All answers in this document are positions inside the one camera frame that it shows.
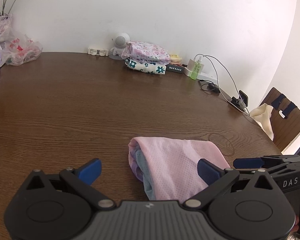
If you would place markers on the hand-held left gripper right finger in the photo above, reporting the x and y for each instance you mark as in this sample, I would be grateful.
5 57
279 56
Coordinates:
208 172

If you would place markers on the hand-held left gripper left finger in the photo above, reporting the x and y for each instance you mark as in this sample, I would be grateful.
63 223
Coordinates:
91 172

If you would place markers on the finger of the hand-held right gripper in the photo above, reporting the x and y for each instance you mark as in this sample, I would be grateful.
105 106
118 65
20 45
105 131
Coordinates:
247 163
290 169

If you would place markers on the pink blue purple mesh vest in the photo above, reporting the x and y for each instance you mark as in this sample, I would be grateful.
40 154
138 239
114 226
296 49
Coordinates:
170 160

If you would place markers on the person's right hand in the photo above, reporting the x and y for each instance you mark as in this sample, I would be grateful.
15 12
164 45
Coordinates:
296 223

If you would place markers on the wooden chair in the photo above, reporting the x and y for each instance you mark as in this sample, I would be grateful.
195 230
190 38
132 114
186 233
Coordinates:
290 125

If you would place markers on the cream fleece cloth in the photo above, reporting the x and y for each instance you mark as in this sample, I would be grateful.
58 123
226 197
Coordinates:
262 117

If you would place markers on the black silver phone stand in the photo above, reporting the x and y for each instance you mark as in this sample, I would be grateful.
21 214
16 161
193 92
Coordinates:
237 102

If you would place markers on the black phone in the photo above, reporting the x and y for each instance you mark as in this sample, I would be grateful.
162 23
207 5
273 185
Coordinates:
243 98

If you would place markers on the white power strip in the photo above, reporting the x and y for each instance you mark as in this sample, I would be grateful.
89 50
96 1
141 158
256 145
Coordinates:
210 76

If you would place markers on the green spray bottle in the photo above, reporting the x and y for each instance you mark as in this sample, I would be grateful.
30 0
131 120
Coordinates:
196 71

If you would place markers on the black printed box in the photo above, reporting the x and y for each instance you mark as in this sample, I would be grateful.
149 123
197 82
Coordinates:
175 69

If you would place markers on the white charger plug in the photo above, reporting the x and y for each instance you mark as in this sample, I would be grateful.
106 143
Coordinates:
192 62

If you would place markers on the stack of yellow pink packets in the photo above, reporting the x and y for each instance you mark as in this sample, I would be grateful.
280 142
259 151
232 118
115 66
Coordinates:
175 59

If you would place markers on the folded white teal flower cloth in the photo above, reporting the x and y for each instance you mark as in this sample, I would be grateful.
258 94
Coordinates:
145 66

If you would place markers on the white plastic clip strip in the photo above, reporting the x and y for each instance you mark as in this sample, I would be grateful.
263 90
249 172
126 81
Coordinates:
97 51

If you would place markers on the folded pink floral cloth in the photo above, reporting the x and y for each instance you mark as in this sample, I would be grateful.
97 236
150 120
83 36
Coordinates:
147 51

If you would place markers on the white round speaker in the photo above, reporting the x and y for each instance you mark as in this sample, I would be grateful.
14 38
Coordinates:
120 41

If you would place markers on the clear red print plastic bag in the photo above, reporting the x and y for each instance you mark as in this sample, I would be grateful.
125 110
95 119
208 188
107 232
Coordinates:
22 51

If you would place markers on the floral wrapped vase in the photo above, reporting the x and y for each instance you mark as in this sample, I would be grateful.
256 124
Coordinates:
2 26

